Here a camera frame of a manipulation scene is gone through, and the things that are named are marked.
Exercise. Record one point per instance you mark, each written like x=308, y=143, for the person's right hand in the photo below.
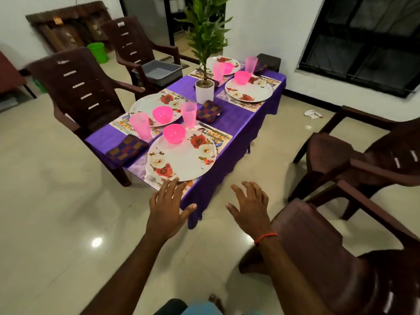
x=253, y=213

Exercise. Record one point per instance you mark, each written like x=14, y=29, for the person's left hand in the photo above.
x=167, y=213

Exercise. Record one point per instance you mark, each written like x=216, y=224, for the white floral plate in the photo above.
x=253, y=95
x=184, y=160
x=229, y=60
x=144, y=101

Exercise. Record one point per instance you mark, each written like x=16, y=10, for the checkered purple orange cloth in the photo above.
x=128, y=151
x=209, y=111

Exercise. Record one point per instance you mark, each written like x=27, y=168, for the pink plastic bowl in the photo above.
x=242, y=78
x=174, y=134
x=228, y=68

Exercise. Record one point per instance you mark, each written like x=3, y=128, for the grey plastic tray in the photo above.
x=163, y=72

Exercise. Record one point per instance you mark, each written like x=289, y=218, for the person's left forearm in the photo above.
x=124, y=278

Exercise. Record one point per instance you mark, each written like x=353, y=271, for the person's right forearm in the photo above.
x=292, y=278

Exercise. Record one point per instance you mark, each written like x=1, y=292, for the purple tablecloth table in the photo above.
x=243, y=124

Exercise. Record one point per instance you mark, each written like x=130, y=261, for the person's dark trousers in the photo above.
x=169, y=306

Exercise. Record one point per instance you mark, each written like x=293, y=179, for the person's right foot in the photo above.
x=216, y=302

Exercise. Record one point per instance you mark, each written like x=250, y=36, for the person's teal t-shirt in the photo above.
x=200, y=308

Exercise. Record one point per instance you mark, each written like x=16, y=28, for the red wrist thread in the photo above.
x=265, y=237

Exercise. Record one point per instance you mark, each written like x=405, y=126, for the brown plastic chair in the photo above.
x=134, y=42
x=328, y=259
x=341, y=154
x=79, y=95

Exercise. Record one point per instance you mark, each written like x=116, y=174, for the crumpled white paper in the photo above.
x=313, y=114

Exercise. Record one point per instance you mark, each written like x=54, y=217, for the green plant in white pot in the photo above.
x=205, y=93

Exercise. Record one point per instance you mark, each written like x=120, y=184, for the black stool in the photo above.
x=269, y=61

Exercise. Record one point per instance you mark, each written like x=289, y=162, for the green plastic bucket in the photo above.
x=98, y=53

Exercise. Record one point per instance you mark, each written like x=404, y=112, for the green bottle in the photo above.
x=39, y=86

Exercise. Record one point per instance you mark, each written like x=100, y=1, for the black metal grille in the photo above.
x=367, y=42

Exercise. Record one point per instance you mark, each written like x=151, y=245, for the red-brown sofa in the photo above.
x=10, y=75

